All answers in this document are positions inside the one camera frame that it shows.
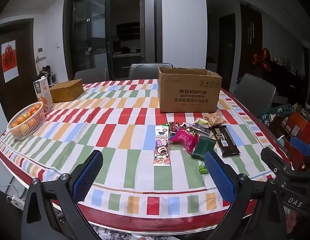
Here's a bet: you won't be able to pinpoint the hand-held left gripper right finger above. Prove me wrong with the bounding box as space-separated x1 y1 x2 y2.
204 151 288 240

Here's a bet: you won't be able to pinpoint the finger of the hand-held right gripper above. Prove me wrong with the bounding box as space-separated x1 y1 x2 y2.
290 136 310 156
261 147 293 175

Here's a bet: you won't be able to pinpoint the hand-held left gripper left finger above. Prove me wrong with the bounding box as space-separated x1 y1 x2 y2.
21 150 104 240

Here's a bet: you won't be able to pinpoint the dark brown long snack packet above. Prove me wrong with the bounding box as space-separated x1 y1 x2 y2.
211 125 241 158

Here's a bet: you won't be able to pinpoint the brown cardboard box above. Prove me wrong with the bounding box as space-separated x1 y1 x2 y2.
157 66 222 113

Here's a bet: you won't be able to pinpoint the red orange gift box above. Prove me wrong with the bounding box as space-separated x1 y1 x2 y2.
282 112 310 170

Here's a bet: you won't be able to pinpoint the dark green snack packet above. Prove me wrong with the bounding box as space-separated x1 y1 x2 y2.
190 136 217 159

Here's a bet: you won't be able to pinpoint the green printed bag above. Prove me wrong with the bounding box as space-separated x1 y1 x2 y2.
257 104 294 125

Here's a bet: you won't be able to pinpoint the magenta snack packet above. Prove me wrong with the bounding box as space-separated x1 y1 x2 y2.
170 127 200 154

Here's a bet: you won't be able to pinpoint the silver foil snack packet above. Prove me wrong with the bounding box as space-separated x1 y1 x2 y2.
181 122 212 137

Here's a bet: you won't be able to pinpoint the white green snack packet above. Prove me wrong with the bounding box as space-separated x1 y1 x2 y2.
194 117 210 128

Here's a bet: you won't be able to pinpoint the beige snack packet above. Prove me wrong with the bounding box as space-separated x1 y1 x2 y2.
202 112 228 126

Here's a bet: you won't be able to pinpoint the pink long snack packet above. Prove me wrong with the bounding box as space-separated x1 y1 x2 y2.
153 126 170 167

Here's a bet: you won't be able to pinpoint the dark sideboard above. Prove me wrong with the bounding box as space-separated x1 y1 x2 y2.
264 60 310 105

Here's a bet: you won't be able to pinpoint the grey dining chair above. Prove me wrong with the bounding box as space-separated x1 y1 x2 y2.
128 63 173 80
74 67 107 82
234 73 277 114

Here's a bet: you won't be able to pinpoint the white power strip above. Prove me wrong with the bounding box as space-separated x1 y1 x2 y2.
7 195 25 209

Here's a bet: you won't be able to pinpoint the pile of oranges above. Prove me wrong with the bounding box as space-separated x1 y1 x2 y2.
10 104 44 130

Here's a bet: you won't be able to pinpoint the woven brown box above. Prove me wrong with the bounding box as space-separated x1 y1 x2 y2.
49 79 85 103

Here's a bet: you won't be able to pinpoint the red foil balloons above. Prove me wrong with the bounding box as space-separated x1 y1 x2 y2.
252 48 272 72

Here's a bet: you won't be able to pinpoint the white orange juice carton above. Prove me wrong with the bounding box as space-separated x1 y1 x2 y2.
33 77 55 112

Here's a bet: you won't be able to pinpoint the dark wardrobe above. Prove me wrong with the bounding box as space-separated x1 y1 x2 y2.
240 4 263 78

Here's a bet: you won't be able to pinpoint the dark wooden door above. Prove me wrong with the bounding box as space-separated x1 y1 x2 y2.
0 19 38 120

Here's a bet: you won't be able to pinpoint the red white door poster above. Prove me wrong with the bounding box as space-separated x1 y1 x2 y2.
1 40 19 83

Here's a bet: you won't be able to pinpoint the dark framed glass sliding door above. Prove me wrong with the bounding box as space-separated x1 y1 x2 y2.
64 0 162 80

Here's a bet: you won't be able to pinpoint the white wire basket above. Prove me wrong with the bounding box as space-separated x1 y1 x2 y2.
7 102 46 140

